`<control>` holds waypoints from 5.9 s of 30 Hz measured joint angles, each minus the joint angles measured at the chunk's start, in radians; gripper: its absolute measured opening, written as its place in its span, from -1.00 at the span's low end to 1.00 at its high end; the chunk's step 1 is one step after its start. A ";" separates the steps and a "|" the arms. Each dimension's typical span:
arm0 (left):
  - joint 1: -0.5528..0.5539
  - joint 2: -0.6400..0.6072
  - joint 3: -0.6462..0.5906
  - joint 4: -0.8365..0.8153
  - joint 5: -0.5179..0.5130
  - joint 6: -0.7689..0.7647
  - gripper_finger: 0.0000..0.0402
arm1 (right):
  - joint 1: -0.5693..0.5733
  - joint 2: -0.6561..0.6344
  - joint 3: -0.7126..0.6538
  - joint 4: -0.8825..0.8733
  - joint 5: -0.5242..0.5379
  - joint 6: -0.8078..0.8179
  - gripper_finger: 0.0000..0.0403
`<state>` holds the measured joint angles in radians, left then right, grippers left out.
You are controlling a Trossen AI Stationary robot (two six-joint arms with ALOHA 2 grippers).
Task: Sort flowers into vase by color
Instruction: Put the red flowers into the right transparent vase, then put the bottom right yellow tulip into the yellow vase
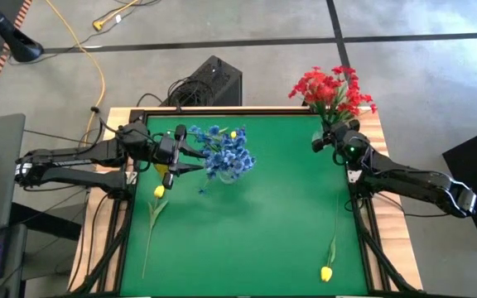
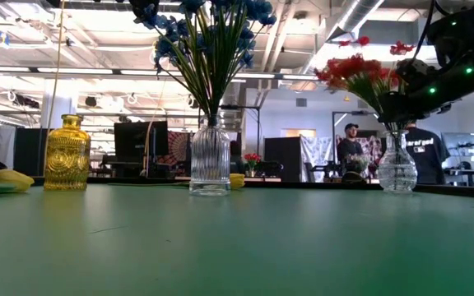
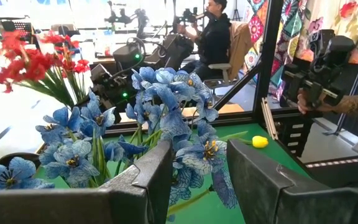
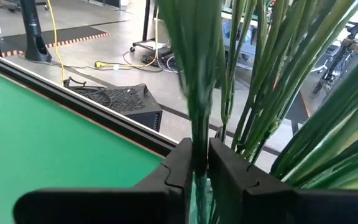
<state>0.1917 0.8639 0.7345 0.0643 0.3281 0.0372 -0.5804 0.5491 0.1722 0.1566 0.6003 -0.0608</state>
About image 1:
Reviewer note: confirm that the green table mat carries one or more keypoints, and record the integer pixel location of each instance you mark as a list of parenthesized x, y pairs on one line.
[(263, 227)]

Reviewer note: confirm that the black computer tower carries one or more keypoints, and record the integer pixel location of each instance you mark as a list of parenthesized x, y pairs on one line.
[(222, 78)]

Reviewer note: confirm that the black stand pole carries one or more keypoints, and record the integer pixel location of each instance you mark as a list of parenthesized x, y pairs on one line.
[(19, 43)]

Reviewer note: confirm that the black metal table frame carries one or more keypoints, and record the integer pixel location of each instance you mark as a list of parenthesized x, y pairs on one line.
[(238, 113)]

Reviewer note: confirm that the ribbed clear glass vase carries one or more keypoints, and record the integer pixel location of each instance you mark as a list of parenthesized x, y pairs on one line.
[(227, 178)]

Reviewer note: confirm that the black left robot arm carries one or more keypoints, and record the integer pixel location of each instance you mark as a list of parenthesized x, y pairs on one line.
[(77, 155)]

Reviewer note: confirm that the yellow artificial tulip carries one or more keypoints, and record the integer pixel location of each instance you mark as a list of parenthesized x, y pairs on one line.
[(159, 191), (326, 273)]

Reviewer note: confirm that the clear glass bottle vase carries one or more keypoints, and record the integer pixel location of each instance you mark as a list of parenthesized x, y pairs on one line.
[(316, 134)]

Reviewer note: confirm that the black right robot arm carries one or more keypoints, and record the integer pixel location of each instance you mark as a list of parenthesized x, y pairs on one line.
[(408, 182)]

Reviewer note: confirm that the blue artificial flower bunch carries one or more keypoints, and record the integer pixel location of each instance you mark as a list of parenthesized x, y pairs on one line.
[(230, 161), (218, 140)]

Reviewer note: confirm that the yellow embossed glass vase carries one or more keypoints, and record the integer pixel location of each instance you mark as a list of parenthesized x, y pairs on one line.
[(162, 169)]

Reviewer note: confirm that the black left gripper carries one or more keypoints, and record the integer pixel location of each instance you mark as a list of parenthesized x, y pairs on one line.
[(166, 149)]

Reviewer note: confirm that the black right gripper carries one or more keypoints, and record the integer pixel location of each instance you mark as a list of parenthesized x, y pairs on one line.
[(338, 132)]

